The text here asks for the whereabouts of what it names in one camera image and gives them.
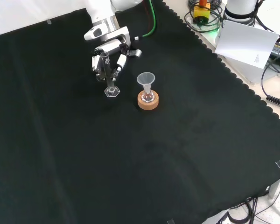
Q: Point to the yellow stop button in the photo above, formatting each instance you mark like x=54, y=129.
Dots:
x=201, y=12

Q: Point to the black bench cloth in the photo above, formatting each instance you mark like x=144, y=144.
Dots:
x=107, y=151

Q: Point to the clear plastic funnel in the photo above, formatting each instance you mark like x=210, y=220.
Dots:
x=145, y=79

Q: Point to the silver wrist mounting bracket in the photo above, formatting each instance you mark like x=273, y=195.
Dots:
x=123, y=33

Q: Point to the pale board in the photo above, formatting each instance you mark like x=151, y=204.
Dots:
x=245, y=42

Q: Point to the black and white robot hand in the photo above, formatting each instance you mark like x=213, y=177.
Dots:
x=109, y=47

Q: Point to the small round-bottom glass flask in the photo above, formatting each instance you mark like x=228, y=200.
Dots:
x=147, y=97

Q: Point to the clear glass graduated cylinder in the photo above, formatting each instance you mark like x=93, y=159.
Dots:
x=112, y=91

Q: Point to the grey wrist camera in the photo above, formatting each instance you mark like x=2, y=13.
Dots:
x=93, y=33

